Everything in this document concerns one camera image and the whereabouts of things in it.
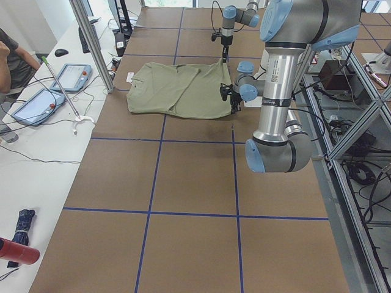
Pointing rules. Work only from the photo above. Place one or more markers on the olive green long-sleeve shirt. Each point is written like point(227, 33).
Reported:
point(184, 90)

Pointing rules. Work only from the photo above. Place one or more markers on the black keyboard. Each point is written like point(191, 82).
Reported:
point(83, 41)

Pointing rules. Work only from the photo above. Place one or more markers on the white clothing price tag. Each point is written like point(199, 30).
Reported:
point(129, 77)

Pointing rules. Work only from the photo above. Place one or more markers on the dark brown box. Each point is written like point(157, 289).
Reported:
point(336, 81)

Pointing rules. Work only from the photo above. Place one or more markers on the aluminium frame post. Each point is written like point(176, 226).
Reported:
point(92, 41)

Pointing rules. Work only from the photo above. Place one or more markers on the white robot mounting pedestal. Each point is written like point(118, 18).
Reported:
point(261, 76)

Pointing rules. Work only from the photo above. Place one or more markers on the seated person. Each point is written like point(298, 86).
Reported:
point(18, 66)

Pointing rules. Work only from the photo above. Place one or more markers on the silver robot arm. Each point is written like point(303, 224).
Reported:
point(233, 20)
point(287, 28)

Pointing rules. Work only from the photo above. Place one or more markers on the black computer mouse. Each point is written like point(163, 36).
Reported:
point(60, 52)

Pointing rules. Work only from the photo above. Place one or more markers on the blue teach pendant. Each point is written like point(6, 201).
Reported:
point(38, 108)
point(73, 77)

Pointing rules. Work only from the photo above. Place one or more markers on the red cylindrical bottle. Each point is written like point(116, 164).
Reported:
point(15, 252)

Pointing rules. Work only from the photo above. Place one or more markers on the far blue teach pendant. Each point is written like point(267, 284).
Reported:
point(73, 77)

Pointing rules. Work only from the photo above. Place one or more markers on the silver reacher grabber stick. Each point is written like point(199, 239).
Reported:
point(78, 118)

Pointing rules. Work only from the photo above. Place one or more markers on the near blue teach pendant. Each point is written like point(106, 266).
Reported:
point(38, 108)

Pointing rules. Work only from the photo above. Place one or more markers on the black power adapter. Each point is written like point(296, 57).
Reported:
point(120, 43)

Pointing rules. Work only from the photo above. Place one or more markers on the folded dark blue umbrella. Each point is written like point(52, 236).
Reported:
point(21, 231)

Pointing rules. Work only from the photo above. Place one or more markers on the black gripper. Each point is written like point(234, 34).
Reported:
point(235, 98)
point(226, 40)

